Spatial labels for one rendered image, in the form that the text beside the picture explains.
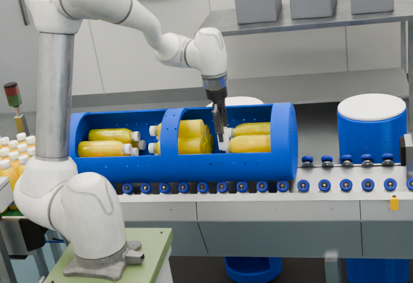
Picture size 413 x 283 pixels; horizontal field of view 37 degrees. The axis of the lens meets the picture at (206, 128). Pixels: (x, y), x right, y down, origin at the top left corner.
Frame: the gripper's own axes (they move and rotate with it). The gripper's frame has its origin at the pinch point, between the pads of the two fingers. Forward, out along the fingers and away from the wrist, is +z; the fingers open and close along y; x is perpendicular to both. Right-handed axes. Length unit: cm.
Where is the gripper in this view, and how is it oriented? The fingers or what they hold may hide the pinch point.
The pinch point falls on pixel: (223, 139)
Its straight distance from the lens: 228.9
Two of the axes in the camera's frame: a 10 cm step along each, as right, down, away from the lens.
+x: -9.7, 0.4, 2.5
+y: 2.1, -4.2, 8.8
